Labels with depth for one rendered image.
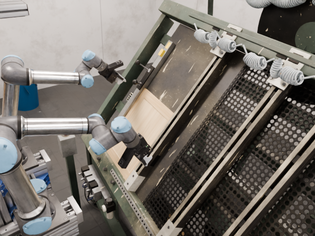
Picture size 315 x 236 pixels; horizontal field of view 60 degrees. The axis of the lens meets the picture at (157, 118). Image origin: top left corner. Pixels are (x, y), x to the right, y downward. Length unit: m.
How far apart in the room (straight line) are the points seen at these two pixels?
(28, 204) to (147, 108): 1.03
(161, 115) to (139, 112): 0.21
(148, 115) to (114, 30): 3.49
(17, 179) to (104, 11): 4.17
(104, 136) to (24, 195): 0.39
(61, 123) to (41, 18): 3.57
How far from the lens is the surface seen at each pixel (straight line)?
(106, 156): 2.08
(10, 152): 1.07
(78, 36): 4.97
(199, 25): 1.85
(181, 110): 1.68
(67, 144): 2.28
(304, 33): 1.86
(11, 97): 1.84
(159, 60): 2.03
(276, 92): 1.42
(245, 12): 4.19
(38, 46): 4.79
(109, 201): 1.94
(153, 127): 1.84
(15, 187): 1.22
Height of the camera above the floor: 2.30
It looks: 34 degrees down
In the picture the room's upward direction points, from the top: 4 degrees clockwise
